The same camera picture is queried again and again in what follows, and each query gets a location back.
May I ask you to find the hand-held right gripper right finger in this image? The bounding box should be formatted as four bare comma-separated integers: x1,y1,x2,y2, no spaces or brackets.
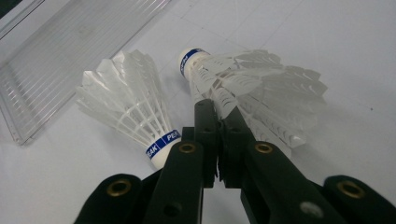
218,105,257,189

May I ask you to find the white feather shuttlecock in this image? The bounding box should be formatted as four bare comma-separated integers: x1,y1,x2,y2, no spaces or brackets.
74,49,183,171
177,47,329,158

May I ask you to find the clear plastic container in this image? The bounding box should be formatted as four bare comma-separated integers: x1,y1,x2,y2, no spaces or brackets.
0,0,173,147

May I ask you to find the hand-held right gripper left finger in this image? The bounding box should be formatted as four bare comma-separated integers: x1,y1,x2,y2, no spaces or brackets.
181,98,219,189

